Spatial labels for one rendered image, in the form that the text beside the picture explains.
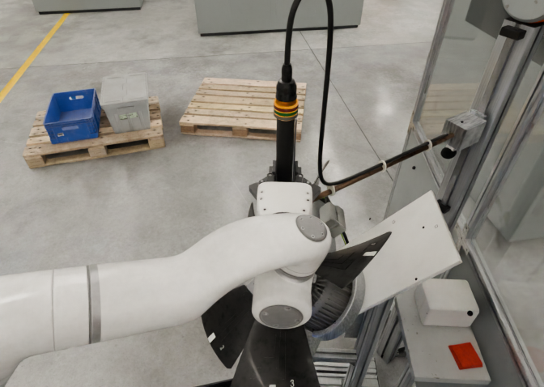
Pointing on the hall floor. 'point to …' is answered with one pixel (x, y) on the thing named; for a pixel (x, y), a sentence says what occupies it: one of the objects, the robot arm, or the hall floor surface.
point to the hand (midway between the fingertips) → (285, 172)
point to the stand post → (367, 342)
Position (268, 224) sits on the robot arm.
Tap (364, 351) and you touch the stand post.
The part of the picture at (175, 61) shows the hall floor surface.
